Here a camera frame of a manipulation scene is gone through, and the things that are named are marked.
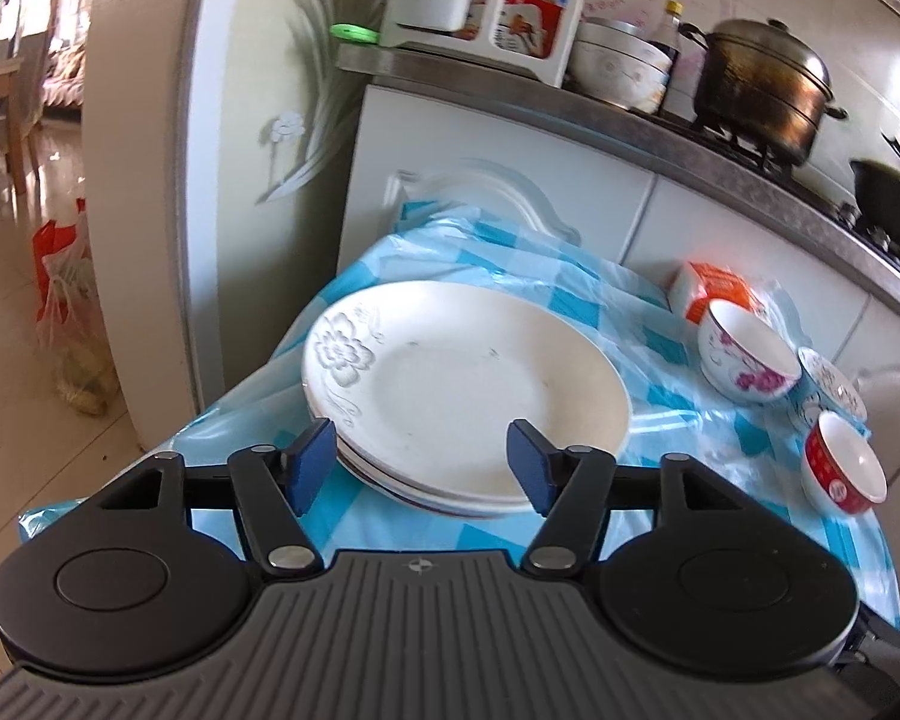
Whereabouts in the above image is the white plate with grey flower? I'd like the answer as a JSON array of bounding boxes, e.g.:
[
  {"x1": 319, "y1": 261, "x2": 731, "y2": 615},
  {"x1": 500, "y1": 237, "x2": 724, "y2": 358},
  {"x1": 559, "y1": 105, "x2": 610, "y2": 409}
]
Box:
[{"x1": 302, "y1": 280, "x2": 632, "y2": 500}]

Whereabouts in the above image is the grey speckled kitchen countertop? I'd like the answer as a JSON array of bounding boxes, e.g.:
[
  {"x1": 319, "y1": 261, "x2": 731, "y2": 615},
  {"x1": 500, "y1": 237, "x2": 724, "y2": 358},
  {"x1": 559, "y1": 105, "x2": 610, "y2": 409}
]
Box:
[{"x1": 336, "y1": 41, "x2": 900, "y2": 331}]

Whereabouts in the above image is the clear plastic bag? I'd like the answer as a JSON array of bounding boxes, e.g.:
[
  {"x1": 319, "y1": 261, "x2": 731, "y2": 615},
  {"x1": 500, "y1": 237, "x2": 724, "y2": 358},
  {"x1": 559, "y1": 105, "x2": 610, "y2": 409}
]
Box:
[{"x1": 37, "y1": 225, "x2": 122, "y2": 419}]

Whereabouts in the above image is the blue cartoon bowl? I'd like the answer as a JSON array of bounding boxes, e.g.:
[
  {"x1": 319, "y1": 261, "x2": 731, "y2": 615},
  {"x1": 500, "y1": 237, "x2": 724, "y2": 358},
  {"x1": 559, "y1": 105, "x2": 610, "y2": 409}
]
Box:
[{"x1": 791, "y1": 347, "x2": 869, "y2": 432}]

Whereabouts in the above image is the gas stove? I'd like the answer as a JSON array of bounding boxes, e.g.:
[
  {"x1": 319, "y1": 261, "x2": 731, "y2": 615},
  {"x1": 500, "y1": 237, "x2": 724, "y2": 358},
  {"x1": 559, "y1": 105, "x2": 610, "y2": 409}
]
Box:
[{"x1": 686, "y1": 111, "x2": 900, "y2": 275}]

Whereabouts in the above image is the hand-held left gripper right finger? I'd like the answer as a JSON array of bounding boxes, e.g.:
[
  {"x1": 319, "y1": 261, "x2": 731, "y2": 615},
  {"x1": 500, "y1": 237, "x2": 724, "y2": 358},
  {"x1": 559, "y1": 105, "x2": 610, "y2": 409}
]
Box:
[{"x1": 507, "y1": 418, "x2": 732, "y2": 575}]

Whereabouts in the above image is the orange and clear plastic packet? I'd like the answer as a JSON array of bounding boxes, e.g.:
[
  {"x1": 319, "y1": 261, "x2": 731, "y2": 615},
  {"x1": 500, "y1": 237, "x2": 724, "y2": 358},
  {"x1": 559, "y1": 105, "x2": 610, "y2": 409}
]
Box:
[{"x1": 667, "y1": 261, "x2": 803, "y2": 350}]

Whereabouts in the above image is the green lid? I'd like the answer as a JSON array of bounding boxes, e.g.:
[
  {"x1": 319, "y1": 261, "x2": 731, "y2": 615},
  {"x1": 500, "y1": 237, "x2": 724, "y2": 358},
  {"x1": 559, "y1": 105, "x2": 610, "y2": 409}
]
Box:
[{"x1": 330, "y1": 22, "x2": 382, "y2": 47}]

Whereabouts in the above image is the plain white plate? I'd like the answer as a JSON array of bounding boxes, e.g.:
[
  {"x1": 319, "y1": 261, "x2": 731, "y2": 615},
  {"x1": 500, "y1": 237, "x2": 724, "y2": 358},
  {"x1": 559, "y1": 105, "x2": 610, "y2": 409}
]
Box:
[
  {"x1": 306, "y1": 382, "x2": 631, "y2": 512},
  {"x1": 337, "y1": 450, "x2": 548, "y2": 520}
]

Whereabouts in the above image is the red bowl with white inside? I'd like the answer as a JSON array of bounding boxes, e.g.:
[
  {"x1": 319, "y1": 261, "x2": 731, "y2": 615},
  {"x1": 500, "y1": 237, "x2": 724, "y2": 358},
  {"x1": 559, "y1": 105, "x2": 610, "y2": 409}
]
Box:
[{"x1": 802, "y1": 411, "x2": 888, "y2": 517}]

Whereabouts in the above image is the wooden dining chair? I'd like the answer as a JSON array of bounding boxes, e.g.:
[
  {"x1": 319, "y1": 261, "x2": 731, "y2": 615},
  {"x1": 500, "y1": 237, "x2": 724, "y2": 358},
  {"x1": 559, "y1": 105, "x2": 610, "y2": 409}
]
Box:
[{"x1": 0, "y1": 34, "x2": 52, "y2": 202}]

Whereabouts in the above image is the dark metal steamer pot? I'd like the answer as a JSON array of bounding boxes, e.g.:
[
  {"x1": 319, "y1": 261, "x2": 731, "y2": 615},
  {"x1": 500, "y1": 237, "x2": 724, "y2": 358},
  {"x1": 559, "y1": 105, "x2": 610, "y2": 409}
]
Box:
[{"x1": 679, "y1": 17, "x2": 848, "y2": 168}]

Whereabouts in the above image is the white bowl with pink flowers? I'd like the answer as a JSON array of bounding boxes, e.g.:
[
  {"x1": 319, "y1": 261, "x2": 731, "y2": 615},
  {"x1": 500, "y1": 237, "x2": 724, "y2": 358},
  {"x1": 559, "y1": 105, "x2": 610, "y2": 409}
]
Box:
[{"x1": 696, "y1": 298, "x2": 802, "y2": 402}]

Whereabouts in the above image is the dark sauce bottle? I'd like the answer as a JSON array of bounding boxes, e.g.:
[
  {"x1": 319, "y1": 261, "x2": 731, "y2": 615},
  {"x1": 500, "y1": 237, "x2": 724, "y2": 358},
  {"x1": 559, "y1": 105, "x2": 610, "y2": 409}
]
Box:
[{"x1": 649, "y1": 0, "x2": 685, "y2": 119}]

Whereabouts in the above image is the white plastic rack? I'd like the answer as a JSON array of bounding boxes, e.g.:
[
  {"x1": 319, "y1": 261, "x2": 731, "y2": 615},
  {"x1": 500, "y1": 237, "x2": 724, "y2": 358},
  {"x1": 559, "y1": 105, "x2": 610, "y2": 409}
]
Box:
[{"x1": 379, "y1": 0, "x2": 584, "y2": 89}]

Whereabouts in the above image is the patterned sofa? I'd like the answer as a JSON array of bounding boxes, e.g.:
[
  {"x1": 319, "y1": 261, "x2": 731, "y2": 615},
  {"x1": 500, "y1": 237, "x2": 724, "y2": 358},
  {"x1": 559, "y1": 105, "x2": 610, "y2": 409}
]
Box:
[{"x1": 41, "y1": 37, "x2": 89, "y2": 112}]

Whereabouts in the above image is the white patterned fridge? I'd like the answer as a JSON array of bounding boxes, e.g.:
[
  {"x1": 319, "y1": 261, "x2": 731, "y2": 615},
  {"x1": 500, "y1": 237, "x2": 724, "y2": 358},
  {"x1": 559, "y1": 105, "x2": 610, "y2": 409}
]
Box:
[{"x1": 82, "y1": 0, "x2": 400, "y2": 452}]

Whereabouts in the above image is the blue checked plastic tablecloth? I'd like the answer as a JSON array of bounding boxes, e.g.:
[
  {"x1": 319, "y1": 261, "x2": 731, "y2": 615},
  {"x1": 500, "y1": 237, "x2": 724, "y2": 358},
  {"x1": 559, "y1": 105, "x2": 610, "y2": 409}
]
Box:
[{"x1": 16, "y1": 199, "x2": 900, "y2": 635}]

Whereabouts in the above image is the red label bottle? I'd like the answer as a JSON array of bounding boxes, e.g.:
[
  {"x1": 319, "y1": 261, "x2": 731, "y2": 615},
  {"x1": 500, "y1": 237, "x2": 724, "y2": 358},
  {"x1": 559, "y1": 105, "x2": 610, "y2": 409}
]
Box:
[{"x1": 504, "y1": 0, "x2": 565, "y2": 57}]

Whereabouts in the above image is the black wok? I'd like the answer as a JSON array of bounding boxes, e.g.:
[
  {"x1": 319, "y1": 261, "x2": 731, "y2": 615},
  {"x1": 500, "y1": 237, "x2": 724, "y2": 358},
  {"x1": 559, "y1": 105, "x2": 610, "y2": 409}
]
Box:
[{"x1": 851, "y1": 135, "x2": 900, "y2": 242}]

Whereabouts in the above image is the white floral bowl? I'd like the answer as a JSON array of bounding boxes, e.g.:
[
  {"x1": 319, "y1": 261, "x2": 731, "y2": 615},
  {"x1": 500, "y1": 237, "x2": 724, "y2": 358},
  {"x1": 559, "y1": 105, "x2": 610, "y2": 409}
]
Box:
[{"x1": 570, "y1": 36, "x2": 672, "y2": 115}]

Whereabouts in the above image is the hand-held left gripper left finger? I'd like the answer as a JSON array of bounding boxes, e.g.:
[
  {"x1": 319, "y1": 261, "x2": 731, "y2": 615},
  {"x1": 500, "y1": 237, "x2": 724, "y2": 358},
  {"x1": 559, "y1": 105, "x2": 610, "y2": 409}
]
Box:
[{"x1": 94, "y1": 418, "x2": 338, "y2": 582}]

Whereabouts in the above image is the red bag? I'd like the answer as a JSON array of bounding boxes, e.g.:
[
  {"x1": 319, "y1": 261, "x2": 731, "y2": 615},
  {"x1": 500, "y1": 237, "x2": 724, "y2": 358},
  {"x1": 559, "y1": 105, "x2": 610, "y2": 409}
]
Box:
[{"x1": 31, "y1": 199, "x2": 89, "y2": 316}]

